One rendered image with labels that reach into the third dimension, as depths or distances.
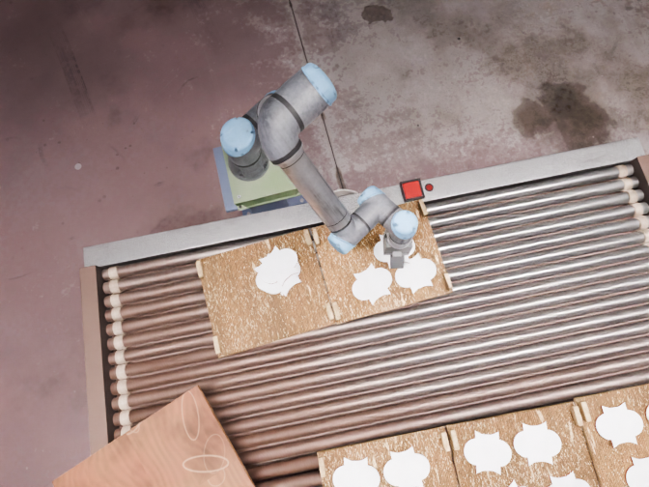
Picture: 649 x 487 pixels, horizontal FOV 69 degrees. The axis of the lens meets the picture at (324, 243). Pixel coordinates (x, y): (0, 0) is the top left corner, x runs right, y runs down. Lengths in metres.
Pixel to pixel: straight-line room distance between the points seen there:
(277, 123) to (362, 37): 2.11
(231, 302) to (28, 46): 2.59
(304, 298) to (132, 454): 0.70
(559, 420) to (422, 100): 1.96
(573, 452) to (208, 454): 1.12
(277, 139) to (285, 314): 0.67
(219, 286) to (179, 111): 1.65
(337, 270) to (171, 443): 0.75
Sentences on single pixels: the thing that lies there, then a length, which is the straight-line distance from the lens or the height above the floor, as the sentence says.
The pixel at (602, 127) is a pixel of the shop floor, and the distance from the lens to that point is 3.26.
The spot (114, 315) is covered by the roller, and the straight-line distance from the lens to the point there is 1.81.
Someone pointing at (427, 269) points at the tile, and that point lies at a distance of 1.66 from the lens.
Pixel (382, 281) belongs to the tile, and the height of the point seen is 0.94.
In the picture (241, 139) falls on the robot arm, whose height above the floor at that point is 1.17.
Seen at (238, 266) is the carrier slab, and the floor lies 0.94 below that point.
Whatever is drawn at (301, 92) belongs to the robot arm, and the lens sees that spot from 1.21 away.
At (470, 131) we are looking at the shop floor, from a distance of 2.98.
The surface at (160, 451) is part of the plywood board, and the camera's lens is 1.62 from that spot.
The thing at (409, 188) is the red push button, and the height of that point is 0.93.
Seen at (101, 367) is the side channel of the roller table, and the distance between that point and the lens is 1.79.
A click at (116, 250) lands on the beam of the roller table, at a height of 0.91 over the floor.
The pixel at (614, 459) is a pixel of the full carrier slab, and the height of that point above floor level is 0.94.
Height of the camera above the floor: 2.54
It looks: 75 degrees down
